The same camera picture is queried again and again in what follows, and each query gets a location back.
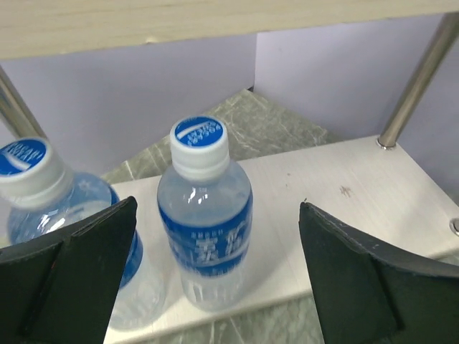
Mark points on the wooden two-tier shelf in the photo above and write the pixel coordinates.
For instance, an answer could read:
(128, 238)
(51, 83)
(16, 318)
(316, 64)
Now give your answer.
(386, 194)

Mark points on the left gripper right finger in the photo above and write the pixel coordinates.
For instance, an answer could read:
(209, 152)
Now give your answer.
(367, 290)

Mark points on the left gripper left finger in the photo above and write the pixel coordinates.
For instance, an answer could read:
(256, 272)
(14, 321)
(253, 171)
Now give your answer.
(56, 290)

